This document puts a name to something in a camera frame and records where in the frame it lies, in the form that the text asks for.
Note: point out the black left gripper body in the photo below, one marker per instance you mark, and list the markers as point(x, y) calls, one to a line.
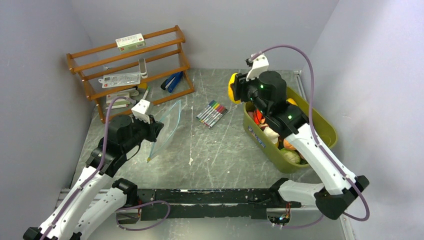
point(148, 131)

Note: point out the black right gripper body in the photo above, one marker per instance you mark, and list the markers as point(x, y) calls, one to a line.
point(246, 91)

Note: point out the yellow toy mango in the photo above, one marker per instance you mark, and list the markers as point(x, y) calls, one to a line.
point(231, 89)

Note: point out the clear zip top bag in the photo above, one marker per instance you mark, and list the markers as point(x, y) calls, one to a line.
point(170, 119)

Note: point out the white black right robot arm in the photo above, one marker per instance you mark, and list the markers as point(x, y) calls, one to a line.
point(340, 191)

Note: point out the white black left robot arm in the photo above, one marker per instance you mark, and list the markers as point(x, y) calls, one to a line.
point(95, 196)

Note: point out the red toy carrot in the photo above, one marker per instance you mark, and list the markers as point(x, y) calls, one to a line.
point(258, 117)

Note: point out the coloured marker pen set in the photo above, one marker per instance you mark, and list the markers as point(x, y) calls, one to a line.
point(211, 114)

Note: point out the white green marker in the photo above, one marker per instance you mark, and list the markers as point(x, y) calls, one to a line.
point(145, 94)

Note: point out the blue stapler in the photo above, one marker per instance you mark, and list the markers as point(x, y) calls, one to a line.
point(172, 81)

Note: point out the wooden three-tier rack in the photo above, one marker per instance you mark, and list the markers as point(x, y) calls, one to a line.
point(105, 71)

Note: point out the flat white package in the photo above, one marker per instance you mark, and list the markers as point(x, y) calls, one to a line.
point(120, 80)

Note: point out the white upright device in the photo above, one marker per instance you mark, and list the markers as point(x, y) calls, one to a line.
point(142, 68)

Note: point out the green toy cabbage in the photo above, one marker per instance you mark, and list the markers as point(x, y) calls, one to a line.
point(291, 156)

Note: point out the white green box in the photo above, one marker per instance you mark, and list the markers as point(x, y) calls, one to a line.
point(130, 43)

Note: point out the olive green plastic bin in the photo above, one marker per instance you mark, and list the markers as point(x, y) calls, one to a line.
point(324, 130)

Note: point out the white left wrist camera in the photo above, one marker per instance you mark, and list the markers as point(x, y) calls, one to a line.
point(141, 111)

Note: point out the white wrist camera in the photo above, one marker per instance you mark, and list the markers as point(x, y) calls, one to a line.
point(141, 111)
point(258, 64)

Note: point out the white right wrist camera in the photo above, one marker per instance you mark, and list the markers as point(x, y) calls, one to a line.
point(258, 64)

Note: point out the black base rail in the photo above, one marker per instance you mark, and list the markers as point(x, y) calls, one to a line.
point(255, 203)

